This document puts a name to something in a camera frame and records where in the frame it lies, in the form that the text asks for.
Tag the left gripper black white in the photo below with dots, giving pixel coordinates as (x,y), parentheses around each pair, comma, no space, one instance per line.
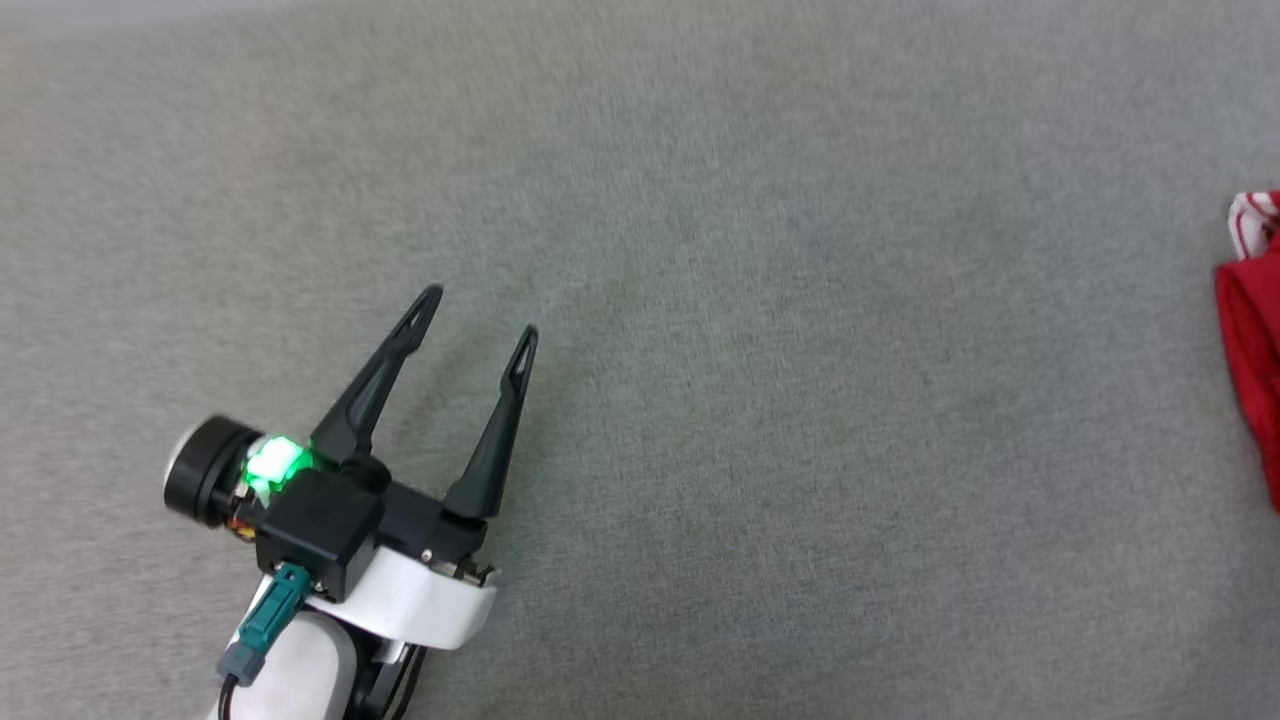
(425,595)

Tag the red white basketball jersey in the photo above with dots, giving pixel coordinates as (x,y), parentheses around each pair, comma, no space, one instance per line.
(1255,330)

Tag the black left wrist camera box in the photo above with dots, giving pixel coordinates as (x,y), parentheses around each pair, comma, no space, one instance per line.
(318,530)

